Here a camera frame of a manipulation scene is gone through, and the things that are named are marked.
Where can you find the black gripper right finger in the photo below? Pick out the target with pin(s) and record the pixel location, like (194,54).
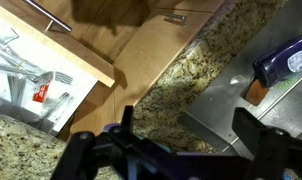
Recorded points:
(274,149)

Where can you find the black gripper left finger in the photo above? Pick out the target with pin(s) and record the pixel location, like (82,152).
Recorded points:
(74,163)

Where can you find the wooden kitchen drawer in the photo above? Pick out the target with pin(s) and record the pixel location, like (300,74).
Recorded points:
(45,41)

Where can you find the stainless steel sink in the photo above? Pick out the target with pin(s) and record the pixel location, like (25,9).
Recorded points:
(210,116)

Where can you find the orange sponge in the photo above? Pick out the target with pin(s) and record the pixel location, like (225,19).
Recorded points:
(256,93)

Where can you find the clear plastic cutlery bags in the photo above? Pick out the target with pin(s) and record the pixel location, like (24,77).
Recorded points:
(28,92)

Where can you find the blue soap dispenser bottle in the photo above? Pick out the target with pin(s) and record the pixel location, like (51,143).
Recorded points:
(280,63)

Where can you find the metal cabinet door handle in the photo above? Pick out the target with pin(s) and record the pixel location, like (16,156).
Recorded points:
(181,18)

